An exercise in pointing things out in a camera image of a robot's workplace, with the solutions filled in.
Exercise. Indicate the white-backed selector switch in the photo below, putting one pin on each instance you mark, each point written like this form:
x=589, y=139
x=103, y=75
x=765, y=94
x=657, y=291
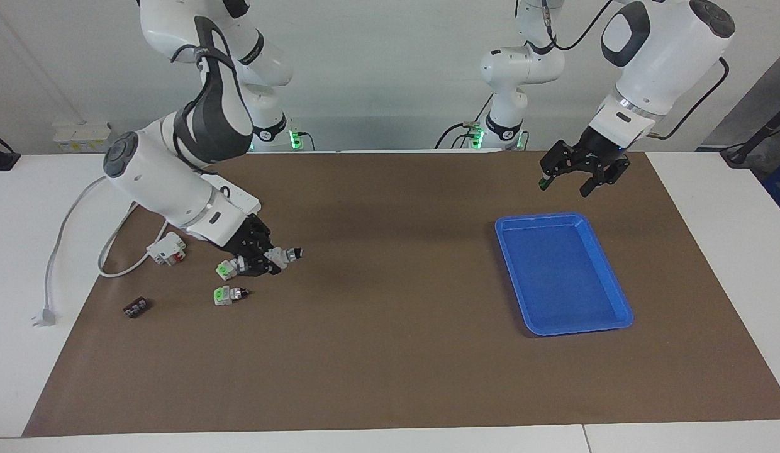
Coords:
x=284, y=255

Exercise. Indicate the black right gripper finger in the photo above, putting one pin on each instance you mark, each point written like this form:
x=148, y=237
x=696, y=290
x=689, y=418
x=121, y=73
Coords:
x=246, y=264
x=270, y=264

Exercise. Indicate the white power plug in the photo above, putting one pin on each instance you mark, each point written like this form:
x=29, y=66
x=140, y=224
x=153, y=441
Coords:
x=44, y=316

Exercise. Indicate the blue plastic tray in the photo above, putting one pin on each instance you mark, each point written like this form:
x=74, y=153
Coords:
x=560, y=277

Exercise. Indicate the green-backed selector switch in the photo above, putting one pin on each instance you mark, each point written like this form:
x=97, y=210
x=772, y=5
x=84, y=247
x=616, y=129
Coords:
x=225, y=270
x=225, y=295

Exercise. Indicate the white red circuit breaker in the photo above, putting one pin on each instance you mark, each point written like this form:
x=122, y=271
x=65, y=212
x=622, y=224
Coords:
x=167, y=248

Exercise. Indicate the small black terminal block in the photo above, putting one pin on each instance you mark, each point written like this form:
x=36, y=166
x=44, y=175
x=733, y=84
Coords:
x=137, y=307

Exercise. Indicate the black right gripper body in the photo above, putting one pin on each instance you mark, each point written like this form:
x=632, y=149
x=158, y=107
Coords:
x=251, y=236

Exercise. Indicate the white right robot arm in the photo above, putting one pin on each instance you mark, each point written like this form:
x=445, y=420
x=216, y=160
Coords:
x=157, y=176

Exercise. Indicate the brown table mat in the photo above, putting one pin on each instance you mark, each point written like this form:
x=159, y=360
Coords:
x=396, y=346

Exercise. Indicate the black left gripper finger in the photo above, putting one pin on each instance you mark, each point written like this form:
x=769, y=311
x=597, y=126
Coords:
x=601, y=179
x=550, y=168

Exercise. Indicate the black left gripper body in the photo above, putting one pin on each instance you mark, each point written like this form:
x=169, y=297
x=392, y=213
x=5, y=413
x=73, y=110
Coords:
x=588, y=151

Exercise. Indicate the black clamp mount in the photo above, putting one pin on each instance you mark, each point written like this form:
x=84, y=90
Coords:
x=0, y=160

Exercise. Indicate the white wall socket box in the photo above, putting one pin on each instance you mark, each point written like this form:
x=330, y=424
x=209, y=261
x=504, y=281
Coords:
x=82, y=138

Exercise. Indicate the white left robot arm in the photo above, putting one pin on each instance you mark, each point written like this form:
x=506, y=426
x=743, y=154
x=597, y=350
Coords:
x=660, y=56

